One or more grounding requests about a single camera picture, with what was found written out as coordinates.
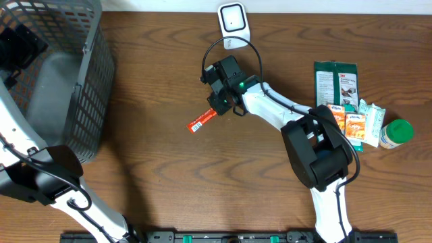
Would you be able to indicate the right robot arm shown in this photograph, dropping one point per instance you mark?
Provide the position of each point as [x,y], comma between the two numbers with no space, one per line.
[318,152]

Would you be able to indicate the orange white tissue pack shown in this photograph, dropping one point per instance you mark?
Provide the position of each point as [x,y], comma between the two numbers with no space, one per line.
[355,126]

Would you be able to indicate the green 3M package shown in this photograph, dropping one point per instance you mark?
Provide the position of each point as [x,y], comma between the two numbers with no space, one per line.
[336,83]

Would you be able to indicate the red snack packet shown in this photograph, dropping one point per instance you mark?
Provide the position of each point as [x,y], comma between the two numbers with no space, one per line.
[201,120]

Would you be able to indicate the green lid seasoning jar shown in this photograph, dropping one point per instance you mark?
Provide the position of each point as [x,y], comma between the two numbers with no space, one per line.
[395,134]

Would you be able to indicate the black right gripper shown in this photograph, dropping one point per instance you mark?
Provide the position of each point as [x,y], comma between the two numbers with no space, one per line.
[213,100]

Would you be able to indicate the white toilet wipes pack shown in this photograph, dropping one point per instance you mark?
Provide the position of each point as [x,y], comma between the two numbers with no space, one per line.
[374,117]

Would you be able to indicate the grey plastic mesh basket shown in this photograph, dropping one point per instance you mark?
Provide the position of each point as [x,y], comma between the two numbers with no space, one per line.
[56,75]

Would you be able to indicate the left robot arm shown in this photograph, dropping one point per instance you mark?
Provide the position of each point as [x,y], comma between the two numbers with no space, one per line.
[54,176]

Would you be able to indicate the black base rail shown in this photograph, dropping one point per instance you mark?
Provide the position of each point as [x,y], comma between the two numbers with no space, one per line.
[288,237]

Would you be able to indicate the white barcode scanner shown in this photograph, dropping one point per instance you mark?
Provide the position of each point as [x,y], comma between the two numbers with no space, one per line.
[234,25]

